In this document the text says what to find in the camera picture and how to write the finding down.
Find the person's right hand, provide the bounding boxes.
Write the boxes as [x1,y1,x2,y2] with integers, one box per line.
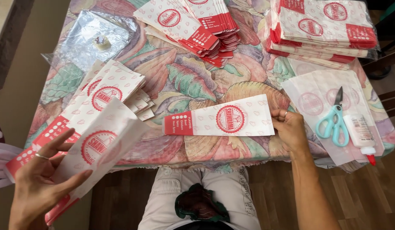
[271,109,310,156]

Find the clear crumpled plastic wrapper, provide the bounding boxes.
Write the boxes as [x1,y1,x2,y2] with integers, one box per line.
[41,10,139,73]

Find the teal handled scissors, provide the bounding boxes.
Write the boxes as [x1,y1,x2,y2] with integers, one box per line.
[315,86,350,147]

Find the fanned pile of paper bags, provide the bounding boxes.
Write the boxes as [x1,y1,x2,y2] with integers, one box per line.
[133,0,241,68]

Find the plastic-wrapped stack of paper bags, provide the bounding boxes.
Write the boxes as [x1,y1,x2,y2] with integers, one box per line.
[264,0,381,71]

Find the white red paper bag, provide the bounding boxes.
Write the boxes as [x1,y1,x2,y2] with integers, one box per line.
[163,94,275,137]
[45,97,150,226]

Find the person's left hand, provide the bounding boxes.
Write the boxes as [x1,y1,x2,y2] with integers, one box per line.
[9,128,93,222]

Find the white cloth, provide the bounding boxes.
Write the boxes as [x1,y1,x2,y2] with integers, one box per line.
[0,129,24,191]

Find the person's beige trousers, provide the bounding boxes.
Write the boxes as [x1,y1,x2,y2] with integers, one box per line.
[138,167,262,230]

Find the dark wooden chair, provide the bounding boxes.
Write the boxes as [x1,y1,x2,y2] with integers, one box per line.
[360,0,395,119]

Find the dark red green cloth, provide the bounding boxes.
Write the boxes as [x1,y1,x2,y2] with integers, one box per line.
[174,183,231,223]

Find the white glue bottle red cap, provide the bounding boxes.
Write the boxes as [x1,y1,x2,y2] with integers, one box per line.
[343,114,377,167]

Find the stack of finished paper bags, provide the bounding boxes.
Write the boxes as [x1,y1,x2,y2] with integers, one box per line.
[4,59,155,184]

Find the small tape roll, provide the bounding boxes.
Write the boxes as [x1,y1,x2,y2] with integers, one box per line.
[93,34,112,52]

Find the pile of translucent white sheets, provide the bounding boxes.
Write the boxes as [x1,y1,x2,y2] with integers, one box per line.
[280,59,386,167]

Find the floral pastel tablecloth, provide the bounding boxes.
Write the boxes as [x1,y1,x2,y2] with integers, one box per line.
[24,0,395,174]

